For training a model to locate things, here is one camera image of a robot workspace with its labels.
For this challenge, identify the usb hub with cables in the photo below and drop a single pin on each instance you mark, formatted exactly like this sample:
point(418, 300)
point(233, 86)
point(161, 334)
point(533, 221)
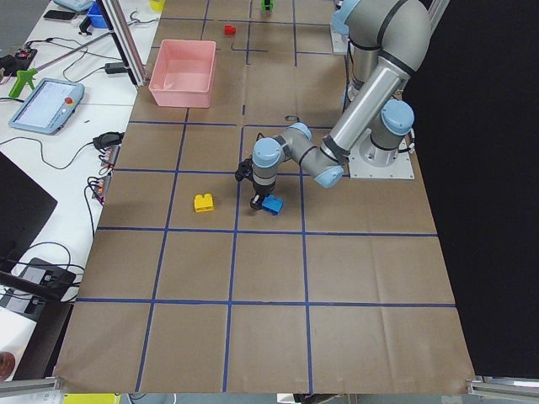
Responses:
point(108, 145)

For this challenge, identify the yellow toy block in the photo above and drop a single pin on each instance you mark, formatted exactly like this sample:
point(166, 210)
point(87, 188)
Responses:
point(203, 203)

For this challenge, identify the black laptop charger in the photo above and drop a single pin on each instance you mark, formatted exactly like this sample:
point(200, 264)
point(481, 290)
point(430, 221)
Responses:
point(115, 68)

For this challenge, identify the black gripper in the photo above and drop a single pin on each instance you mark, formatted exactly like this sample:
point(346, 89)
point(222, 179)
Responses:
point(262, 191)

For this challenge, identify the black phone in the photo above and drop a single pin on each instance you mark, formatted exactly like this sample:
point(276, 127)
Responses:
point(58, 15)

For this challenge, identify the black electronics box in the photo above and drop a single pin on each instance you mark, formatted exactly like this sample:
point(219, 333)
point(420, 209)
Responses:
point(45, 280)

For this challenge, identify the black monitor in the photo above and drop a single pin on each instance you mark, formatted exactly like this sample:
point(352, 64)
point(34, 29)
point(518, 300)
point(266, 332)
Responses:
point(25, 208)

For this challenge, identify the blue teach pendant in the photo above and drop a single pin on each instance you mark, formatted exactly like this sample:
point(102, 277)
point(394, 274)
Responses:
point(47, 109)

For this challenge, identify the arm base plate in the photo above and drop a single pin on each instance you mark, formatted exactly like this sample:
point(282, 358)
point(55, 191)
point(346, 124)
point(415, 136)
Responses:
point(339, 43)
point(369, 162)

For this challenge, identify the pink plastic box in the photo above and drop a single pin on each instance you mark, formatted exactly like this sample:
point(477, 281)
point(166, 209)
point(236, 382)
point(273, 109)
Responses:
point(183, 74)

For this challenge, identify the aluminium frame post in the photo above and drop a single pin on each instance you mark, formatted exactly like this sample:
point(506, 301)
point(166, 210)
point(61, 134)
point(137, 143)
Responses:
point(125, 44)

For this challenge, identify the blue toy block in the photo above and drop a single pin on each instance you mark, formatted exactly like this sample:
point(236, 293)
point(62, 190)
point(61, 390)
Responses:
point(272, 204)

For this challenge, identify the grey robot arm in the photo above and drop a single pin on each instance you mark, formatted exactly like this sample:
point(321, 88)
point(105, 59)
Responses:
point(390, 41)
point(343, 10)

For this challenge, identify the green toy block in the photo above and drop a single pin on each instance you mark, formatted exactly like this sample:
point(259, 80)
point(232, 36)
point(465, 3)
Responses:
point(267, 5)

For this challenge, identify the blue storage bin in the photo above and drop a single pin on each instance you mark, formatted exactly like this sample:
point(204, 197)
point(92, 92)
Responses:
point(94, 19)

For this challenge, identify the wrist black camera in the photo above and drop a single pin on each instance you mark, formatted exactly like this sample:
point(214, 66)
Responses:
point(244, 170)

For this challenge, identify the red toy block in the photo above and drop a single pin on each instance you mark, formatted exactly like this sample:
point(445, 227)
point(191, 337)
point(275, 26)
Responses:
point(229, 30)

